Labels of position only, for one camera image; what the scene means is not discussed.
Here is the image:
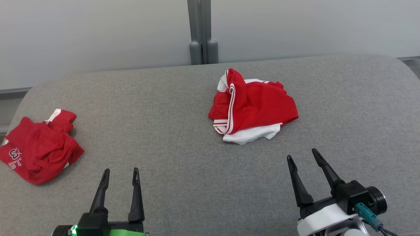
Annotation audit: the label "teal cable connector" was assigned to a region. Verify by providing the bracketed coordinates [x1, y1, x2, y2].
[354, 203, 384, 231]

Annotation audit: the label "grey cylindrical post cap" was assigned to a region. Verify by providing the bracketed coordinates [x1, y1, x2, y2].
[207, 39, 219, 64]
[189, 41, 201, 65]

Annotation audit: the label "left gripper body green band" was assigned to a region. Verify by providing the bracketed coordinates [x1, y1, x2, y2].
[108, 222, 149, 236]

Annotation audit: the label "red white basketball jersey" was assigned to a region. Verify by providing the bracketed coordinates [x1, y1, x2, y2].
[208, 68, 299, 145]

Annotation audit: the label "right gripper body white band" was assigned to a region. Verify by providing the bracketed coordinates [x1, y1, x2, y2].
[297, 197, 363, 236]

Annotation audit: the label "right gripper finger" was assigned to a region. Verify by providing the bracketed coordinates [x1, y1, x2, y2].
[312, 149, 345, 196]
[287, 155, 314, 207]

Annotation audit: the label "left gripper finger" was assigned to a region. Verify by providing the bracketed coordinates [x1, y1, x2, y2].
[90, 169, 110, 214]
[128, 168, 145, 224]

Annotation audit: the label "grey partition post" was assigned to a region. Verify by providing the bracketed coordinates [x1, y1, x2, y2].
[187, 0, 212, 65]

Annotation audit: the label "red shorts with white stripes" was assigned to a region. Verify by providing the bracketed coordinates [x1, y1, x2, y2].
[0, 109, 84, 185]

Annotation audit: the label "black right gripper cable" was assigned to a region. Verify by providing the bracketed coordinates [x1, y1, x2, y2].
[361, 220, 399, 236]

